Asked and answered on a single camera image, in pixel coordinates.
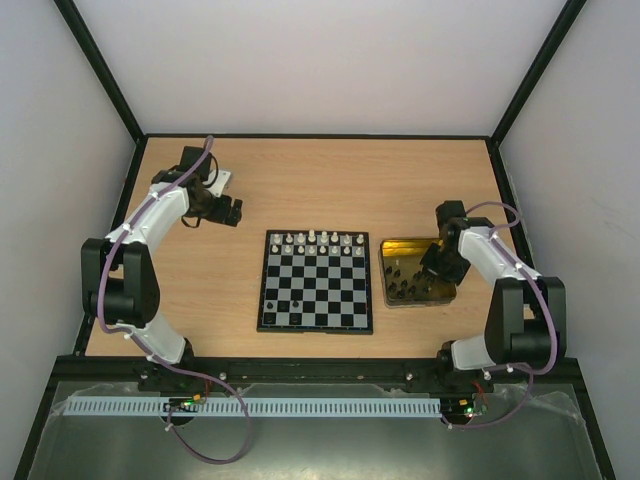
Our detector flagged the gold metal tin tray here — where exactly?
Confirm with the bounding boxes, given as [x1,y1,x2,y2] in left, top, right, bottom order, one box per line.
[379,237,457,308]

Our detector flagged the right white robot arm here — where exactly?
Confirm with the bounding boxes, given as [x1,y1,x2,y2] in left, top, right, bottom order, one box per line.
[421,200,566,392]

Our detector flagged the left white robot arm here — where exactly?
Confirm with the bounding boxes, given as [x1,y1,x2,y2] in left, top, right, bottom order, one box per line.
[81,135,243,365]

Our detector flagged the black white chessboard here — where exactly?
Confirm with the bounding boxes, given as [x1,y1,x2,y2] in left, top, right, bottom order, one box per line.
[256,230,373,334]

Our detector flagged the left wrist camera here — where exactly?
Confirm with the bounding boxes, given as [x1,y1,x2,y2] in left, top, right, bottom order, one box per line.
[205,169,233,198]

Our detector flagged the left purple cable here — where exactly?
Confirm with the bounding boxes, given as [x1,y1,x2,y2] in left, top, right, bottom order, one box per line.
[97,134,254,464]

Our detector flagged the black mounting rail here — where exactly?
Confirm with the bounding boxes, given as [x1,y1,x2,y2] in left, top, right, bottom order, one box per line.
[137,357,496,394]

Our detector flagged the white slotted cable duct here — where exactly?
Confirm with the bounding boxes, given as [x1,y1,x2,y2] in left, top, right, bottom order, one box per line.
[63,396,441,418]

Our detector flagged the black frame enclosure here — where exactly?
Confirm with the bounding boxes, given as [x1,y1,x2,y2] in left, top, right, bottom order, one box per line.
[14,0,586,479]

